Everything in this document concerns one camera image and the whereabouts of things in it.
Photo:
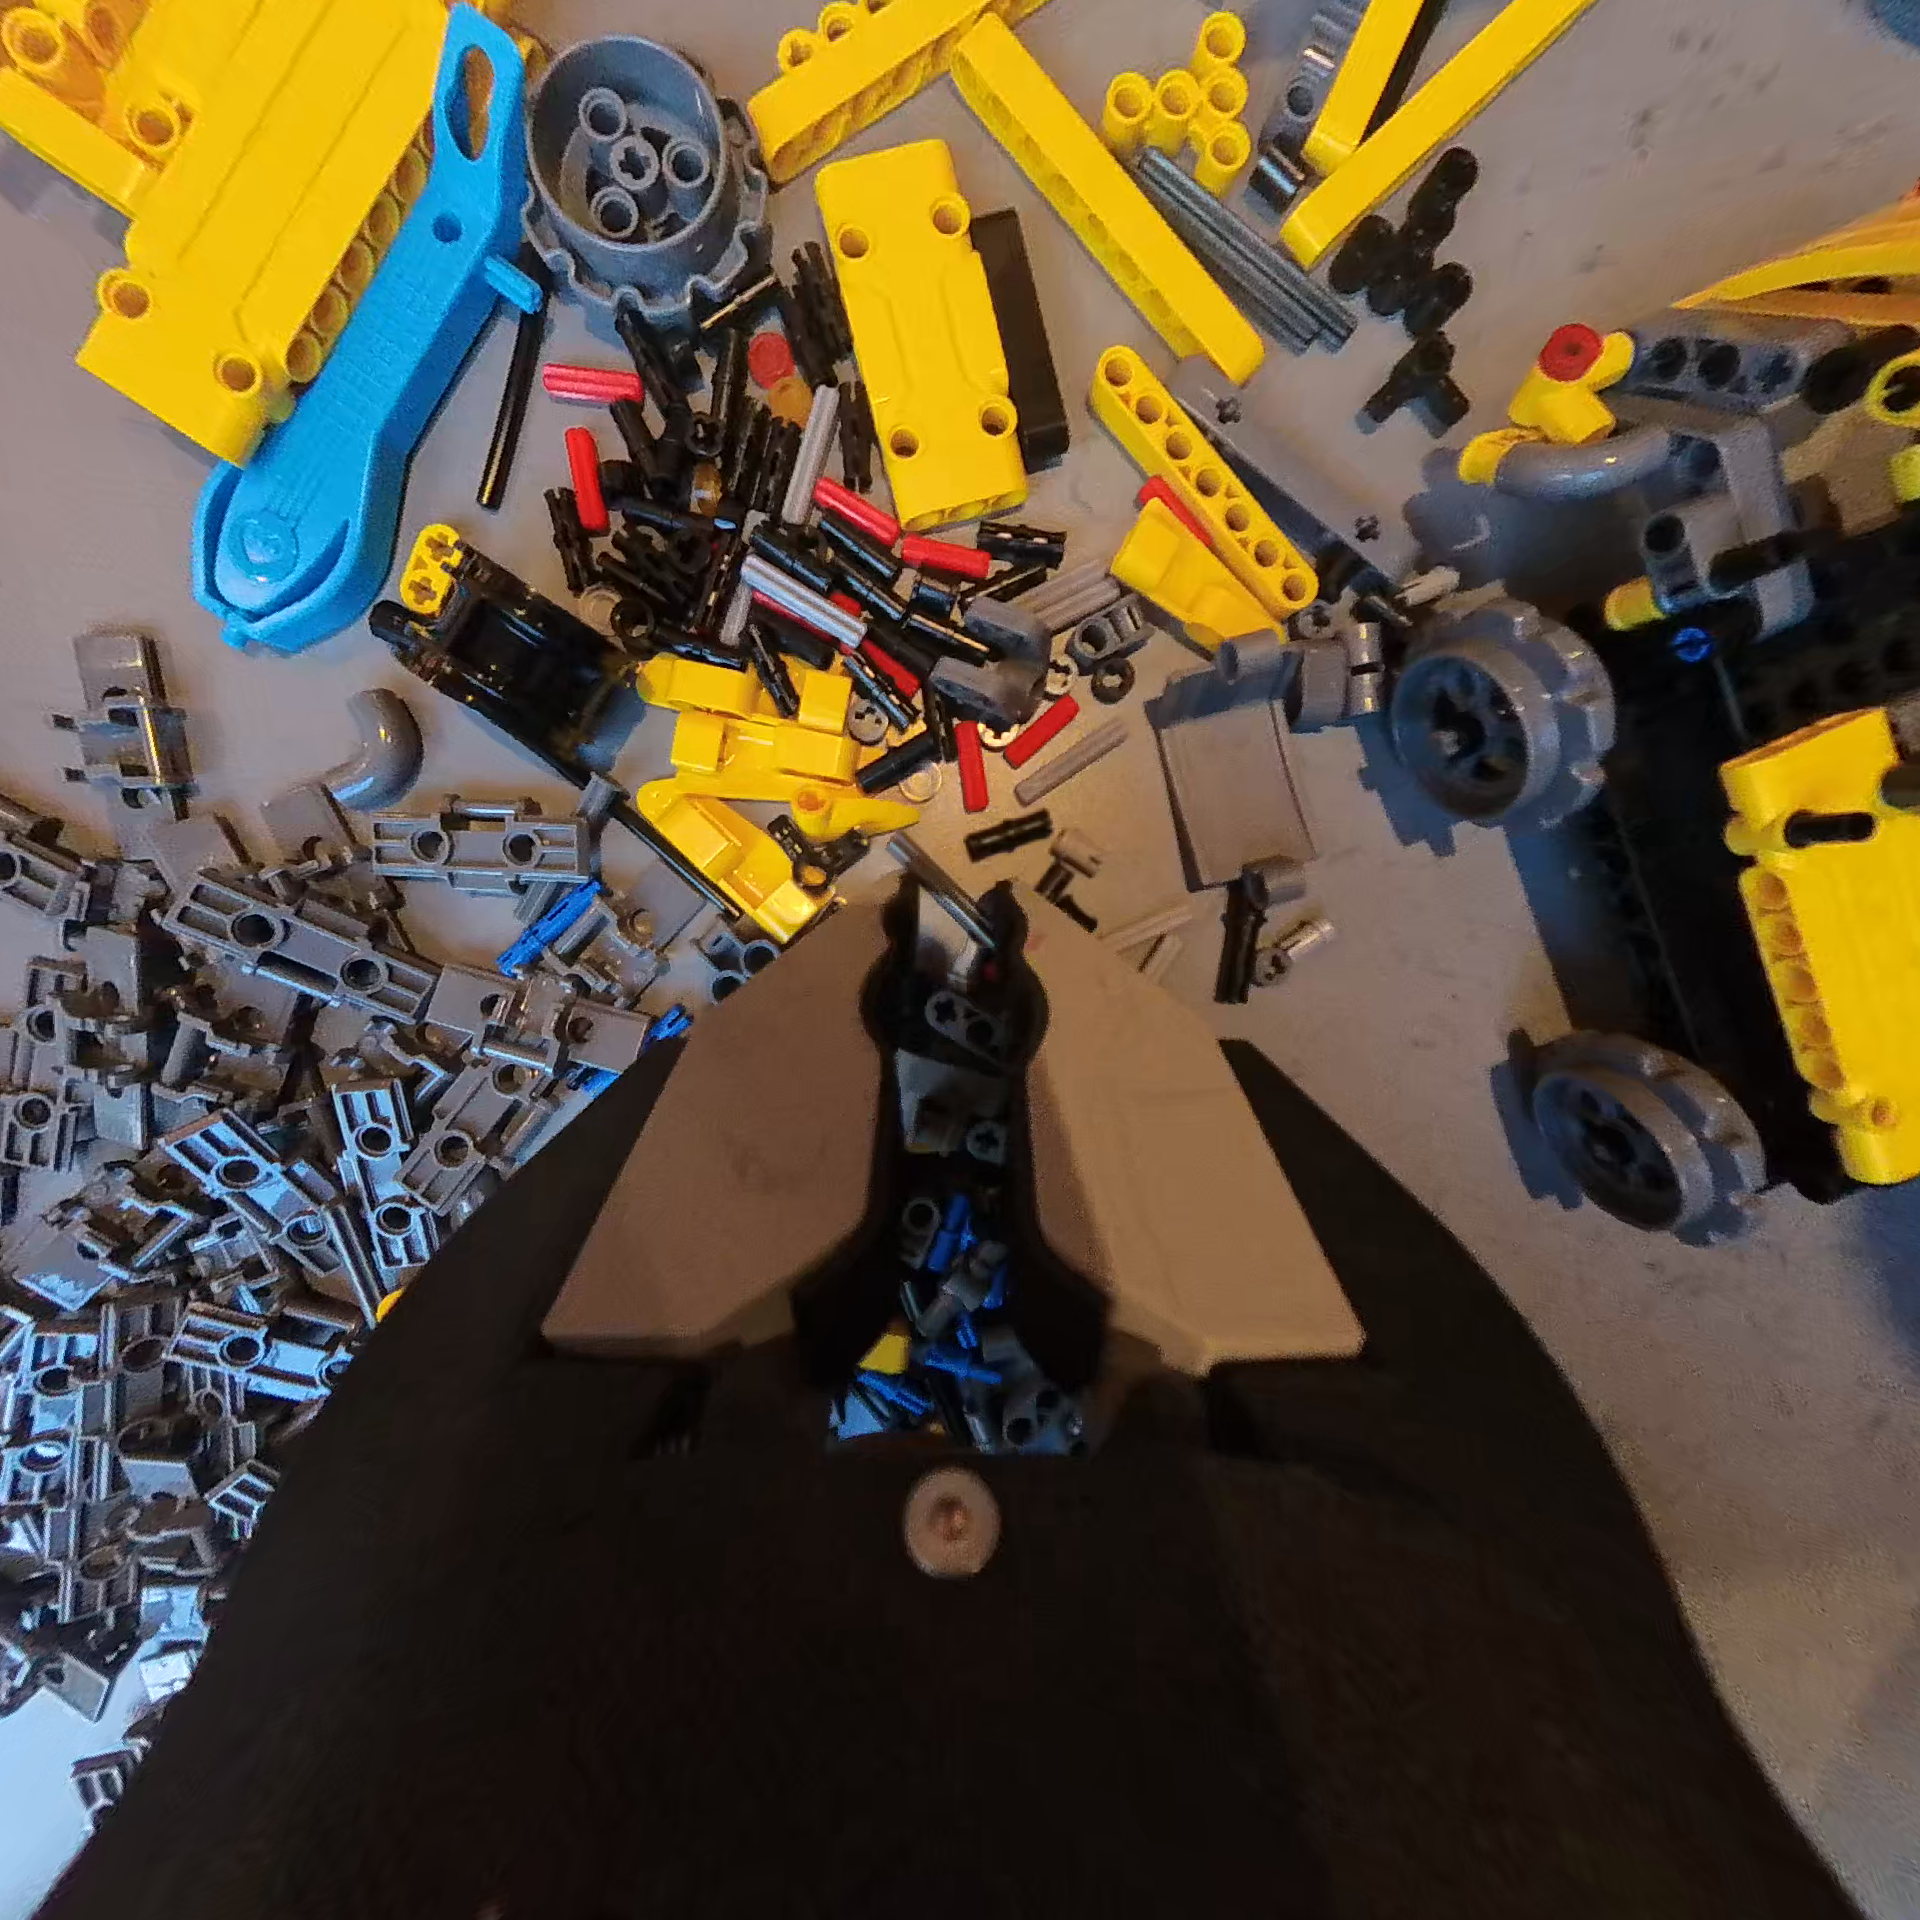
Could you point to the blue brick separator tool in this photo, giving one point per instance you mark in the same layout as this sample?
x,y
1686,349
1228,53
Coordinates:
x,y
378,377

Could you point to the yellow holed beam brick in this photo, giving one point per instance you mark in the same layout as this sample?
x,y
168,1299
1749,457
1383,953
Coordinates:
x,y
1199,482

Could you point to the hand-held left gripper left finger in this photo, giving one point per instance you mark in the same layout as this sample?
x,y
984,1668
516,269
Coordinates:
x,y
736,1169

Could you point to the pile of loose brick parts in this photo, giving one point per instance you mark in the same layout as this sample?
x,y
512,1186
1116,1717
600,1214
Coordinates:
x,y
270,1048

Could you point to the black seat brick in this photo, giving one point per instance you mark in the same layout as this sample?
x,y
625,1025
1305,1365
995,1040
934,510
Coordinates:
x,y
512,644

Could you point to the grey curved panel brick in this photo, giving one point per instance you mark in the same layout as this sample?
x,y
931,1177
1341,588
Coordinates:
x,y
1228,764

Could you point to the long yellow beam brick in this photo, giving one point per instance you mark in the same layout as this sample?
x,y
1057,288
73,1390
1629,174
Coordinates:
x,y
1112,194

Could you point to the grey round wheel hub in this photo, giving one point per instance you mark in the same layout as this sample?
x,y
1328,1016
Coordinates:
x,y
639,164

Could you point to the large yellow panel brick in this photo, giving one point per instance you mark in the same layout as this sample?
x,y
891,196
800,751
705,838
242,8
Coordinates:
x,y
256,180

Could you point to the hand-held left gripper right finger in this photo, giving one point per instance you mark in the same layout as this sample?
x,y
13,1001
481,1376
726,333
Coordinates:
x,y
1185,1186

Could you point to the grey elbow pipe brick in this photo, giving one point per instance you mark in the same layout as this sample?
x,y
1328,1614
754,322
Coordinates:
x,y
383,743

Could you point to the yellow flat panel brick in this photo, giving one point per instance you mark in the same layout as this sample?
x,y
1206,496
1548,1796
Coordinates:
x,y
921,332

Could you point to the yellow grey brick vehicle model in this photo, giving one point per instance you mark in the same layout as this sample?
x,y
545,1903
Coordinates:
x,y
1726,675

